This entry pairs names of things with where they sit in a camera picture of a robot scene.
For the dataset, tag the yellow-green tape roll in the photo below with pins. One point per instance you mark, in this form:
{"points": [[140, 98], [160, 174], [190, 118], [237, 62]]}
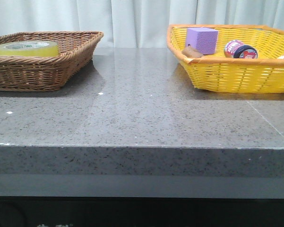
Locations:
{"points": [[30, 48]]}

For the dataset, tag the brown toy lion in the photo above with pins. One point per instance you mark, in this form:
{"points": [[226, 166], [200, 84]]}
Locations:
{"points": [[191, 52]]}

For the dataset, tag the yellow wicker basket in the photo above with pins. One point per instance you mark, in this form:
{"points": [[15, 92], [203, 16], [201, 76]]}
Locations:
{"points": [[220, 74]]}

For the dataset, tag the white curtain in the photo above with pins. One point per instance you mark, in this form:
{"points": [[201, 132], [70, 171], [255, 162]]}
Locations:
{"points": [[134, 23]]}

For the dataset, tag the purple foam cube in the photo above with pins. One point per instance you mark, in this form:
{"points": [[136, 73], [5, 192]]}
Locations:
{"points": [[202, 39]]}

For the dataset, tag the brown wicker basket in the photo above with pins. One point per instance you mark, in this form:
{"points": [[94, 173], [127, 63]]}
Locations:
{"points": [[34, 74]]}

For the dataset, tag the small labelled jar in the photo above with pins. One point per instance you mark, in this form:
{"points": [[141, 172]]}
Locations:
{"points": [[237, 49]]}

